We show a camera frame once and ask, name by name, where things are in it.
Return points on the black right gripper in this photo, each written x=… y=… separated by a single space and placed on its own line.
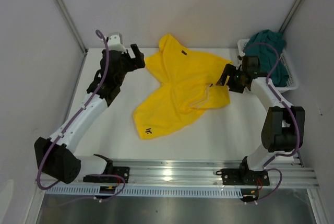
x=230 y=70

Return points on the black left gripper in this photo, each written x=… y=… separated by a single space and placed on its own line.
x=136 y=63

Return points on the yellow shorts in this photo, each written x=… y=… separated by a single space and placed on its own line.
x=188 y=88

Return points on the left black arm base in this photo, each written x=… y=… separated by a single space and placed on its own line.
x=117 y=175

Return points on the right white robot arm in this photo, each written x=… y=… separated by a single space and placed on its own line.
x=282 y=132

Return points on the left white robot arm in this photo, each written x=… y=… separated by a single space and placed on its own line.
x=55 y=155

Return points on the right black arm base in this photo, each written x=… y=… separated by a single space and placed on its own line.
x=241 y=177

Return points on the green shorts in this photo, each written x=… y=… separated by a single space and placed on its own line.
x=264 y=44

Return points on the white perforated plastic basket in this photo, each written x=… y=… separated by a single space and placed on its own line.
x=288 y=76

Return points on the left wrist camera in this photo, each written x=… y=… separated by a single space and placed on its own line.
x=115 y=42

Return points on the left aluminium corner post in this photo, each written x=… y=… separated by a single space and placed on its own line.
x=61 y=6

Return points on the aluminium corner post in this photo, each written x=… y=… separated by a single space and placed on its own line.
x=61 y=6
x=291 y=14

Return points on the aluminium front rail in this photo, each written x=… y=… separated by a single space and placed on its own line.
x=203 y=173

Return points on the right aluminium corner post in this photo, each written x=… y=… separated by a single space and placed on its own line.
x=291 y=14

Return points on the slotted white cable duct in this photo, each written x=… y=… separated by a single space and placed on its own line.
x=150 y=191

